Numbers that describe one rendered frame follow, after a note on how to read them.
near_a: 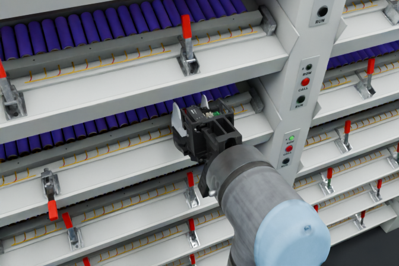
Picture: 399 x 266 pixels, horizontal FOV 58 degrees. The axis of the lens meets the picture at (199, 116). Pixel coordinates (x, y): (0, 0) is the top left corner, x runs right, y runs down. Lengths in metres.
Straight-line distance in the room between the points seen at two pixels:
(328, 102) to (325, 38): 0.21
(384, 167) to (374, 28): 0.63
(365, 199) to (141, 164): 0.95
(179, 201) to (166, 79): 0.37
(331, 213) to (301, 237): 0.96
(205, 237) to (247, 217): 0.61
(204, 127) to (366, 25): 0.40
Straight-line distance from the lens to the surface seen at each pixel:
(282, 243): 0.40
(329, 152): 1.02
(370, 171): 1.28
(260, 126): 0.77
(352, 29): 0.76
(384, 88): 0.97
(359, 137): 1.09
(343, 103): 0.88
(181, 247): 1.02
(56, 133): 0.72
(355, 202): 1.43
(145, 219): 0.85
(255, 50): 0.65
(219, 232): 1.04
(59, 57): 0.59
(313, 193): 1.16
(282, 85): 0.70
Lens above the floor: 1.42
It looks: 42 degrees down
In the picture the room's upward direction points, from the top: straight up
